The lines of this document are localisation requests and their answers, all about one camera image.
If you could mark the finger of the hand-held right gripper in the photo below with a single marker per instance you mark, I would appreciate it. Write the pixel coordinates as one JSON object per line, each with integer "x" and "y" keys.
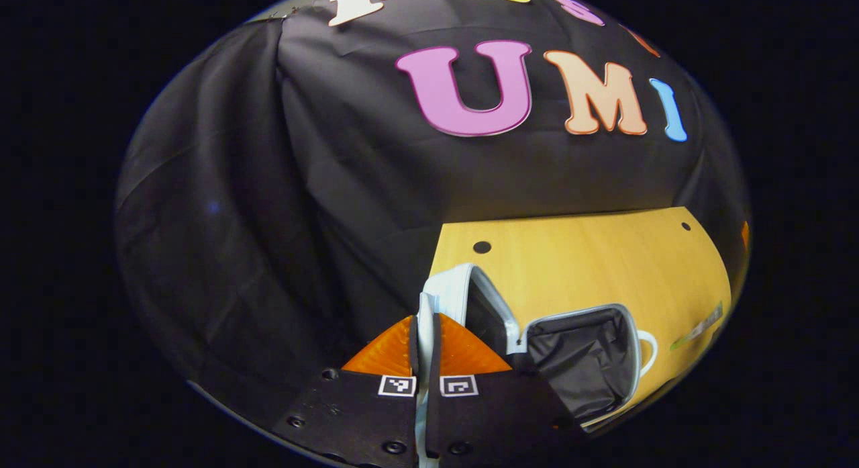
{"x": 745, "y": 234}

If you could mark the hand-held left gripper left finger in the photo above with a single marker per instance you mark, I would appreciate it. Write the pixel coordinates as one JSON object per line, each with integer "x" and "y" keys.
{"x": 362, "y": 421}

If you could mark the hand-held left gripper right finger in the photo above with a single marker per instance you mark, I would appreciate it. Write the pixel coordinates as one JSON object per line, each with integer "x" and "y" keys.
{"x": 490, "y": 414}

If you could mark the green and white tube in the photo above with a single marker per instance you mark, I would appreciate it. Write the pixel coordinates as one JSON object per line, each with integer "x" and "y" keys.
{"x": 698, "y": 327}

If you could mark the small white suitcase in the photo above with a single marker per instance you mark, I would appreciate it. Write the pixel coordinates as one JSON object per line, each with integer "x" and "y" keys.
{"x": 584, "y": 360}

